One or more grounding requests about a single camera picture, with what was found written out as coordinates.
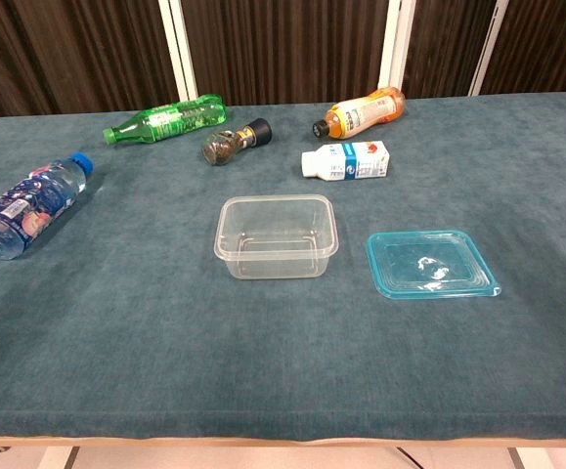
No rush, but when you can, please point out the blue transparent container lid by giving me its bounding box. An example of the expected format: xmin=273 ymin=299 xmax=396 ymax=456
xmin=366 ymin=230 xmax=503 ymax=300

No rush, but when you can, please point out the clear plastic food container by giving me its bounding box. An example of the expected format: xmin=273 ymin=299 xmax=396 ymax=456
xmin=213 ymin=193 xmax=340 ymax=280

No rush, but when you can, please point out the white milk bottle blue label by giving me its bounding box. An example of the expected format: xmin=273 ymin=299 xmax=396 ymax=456
xmin=301 ymin=140 xmax=392 ymax=183

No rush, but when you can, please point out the glass pepper grinder black cap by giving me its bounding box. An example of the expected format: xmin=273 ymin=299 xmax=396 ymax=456
xmin=201 ymin=117 xmax=274 ymax=167

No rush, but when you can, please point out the orange tea bottle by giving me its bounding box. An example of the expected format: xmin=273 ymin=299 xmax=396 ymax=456
xmin=312 ymin=86 xmax=407 ymax=142

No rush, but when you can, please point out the teal velvet tablecloth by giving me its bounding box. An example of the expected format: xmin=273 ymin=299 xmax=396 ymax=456
xmin=0 ymin=91 xmax=566 ymax=444

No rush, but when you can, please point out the green plastic soda bottle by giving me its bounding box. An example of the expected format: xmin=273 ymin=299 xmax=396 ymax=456
xmin=102 ymin=94 xmax=228 ymax=147

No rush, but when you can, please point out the dark brown slatted partition panel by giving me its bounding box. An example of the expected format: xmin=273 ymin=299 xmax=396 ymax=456
xmin=179 ymin=0 xmax=391 ymax=107
xmin=480 ymin=0 xmax=566 ymax=97
xmin=402 ymin=0 xmax=498 ymax=101
xmin=0 ymin=0 xmax=180 ymax=120

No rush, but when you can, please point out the blue-capped water bottle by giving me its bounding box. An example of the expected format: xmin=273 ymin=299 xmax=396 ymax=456
xmin=0 ymin=151 xmax=95 ymax=261

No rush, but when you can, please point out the white partition frame post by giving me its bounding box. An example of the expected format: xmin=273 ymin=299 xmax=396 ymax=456
xmin=157 ymin=0 xmax=199 ymax=103
xmin=467 ymin=0 xmax=509 ymax=97
xmin=377 ymin=0 xmax=416 ymax=90

